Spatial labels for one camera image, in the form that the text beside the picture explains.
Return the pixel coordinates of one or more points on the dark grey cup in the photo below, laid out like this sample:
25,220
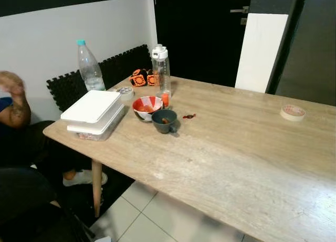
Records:
161,126

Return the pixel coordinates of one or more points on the beige masking tape roll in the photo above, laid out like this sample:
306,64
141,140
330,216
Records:
286,115

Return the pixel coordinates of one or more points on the light wooden table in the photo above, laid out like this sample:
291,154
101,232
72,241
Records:
236,158

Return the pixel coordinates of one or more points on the red wrapped candy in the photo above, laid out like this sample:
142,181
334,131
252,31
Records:
189,116

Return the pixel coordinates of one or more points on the black door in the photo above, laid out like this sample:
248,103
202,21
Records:
199,37

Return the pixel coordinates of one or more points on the small orange capped bottle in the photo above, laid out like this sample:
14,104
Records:
165,100

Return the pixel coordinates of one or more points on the clear sports bottle white lid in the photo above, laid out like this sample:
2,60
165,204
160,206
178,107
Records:
160,69

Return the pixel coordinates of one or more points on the orange food in bowl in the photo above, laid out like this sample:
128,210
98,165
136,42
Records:
144,108

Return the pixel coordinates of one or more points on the red and white bowl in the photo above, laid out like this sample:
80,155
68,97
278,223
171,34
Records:
142,115

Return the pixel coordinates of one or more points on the clear packing tape roll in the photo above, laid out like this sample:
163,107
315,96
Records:
126,92

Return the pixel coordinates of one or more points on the black foam panel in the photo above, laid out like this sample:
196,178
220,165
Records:
118,69

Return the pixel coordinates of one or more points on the clear bottle with teal cap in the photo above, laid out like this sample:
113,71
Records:
90,69

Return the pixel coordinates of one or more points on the seated person in blue shirt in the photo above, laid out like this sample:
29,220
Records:
16,113

